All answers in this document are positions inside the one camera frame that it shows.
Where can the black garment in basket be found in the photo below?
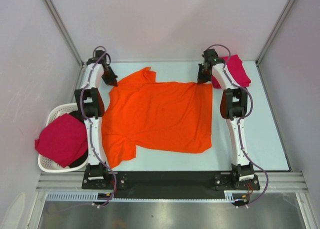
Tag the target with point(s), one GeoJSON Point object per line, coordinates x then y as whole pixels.
{"type": "Point", "coordinates": [83, 154]}

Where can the aluminium frame rail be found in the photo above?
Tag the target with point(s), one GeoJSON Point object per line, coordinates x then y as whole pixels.
{"type": "Point", "coordinates": [279, 182]}

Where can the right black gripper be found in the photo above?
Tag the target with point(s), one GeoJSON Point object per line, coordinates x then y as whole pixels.
{"type": "Point", "coordinates": [200, 79]}

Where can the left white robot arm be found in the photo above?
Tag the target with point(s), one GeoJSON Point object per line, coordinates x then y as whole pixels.
{"type": "Point", "coordinates": [91, 106]}

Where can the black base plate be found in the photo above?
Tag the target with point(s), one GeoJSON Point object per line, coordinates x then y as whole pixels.
{"type": "Point", "coordinates": [170, 185]}

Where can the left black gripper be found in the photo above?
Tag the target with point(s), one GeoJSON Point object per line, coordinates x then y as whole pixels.
{"type": "Point", "coordinates": [112, 80]}

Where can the white plastic laundry basket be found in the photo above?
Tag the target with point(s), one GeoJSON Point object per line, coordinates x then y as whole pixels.
{"type": "Point", "coordinates": [47, 165]}

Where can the grey slotted cable duct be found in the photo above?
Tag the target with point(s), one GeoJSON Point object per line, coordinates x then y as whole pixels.
{"type": "Point", "coordinates": [98, 197]}

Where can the folded magenta t shirt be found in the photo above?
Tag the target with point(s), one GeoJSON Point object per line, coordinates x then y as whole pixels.
{"type": "Point", "coordinates": [240, 71]}

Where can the orange t shirt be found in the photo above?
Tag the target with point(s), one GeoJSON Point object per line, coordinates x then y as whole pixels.
{"type": "Point", "coordinates": [166, 116]}

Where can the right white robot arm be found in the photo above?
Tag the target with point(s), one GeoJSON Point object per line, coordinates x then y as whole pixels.
{"type": "Point", "coordinates": [233, 107]}

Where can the magenta t shirt in basket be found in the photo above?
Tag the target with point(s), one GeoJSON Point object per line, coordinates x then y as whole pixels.
{"type": "Point", "coordinates": [62, 140]}

